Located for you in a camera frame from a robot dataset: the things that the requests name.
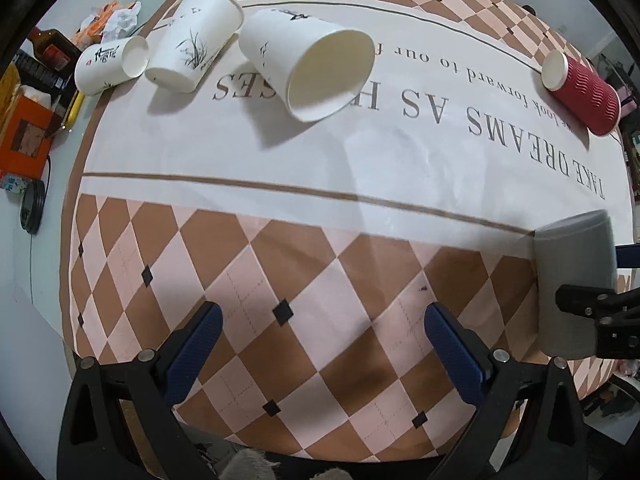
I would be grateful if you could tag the grey ribbed plastic mug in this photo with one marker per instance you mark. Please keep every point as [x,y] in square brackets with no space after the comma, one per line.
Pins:
[579,251]

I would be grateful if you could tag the small white cup red seal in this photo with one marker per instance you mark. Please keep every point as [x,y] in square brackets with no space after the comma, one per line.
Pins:
[104,66]

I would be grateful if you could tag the white cup with bamboo print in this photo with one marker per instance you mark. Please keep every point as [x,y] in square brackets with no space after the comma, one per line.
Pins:
[197,33]

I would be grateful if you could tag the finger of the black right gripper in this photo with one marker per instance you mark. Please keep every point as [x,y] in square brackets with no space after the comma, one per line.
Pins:
[615,318]

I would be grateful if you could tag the black round lid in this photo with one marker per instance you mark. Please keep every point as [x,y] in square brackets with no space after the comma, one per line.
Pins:
[32,206]

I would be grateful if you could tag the yellow pen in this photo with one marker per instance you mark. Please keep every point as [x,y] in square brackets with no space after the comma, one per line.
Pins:
[73,111]

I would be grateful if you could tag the orange cardboard box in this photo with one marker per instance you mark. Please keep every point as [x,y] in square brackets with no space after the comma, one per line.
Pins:
[26,138]

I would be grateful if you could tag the red ribbed paper cup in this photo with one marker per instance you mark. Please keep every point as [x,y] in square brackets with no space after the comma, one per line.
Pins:
[583,92]

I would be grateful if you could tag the crumpled white orange wrapper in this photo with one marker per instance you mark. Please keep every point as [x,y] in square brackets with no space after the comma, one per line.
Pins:
[107,23]

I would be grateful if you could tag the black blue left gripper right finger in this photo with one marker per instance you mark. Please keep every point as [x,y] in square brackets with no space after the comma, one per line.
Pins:
[527,422]

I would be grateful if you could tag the checkered pink brown tablecloth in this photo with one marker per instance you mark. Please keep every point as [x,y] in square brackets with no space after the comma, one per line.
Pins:
[324,243]

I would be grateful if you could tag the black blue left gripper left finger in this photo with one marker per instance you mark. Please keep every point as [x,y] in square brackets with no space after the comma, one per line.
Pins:
[95,441]

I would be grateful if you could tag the large white paper cup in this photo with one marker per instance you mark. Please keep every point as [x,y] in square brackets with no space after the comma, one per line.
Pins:
[316,67]

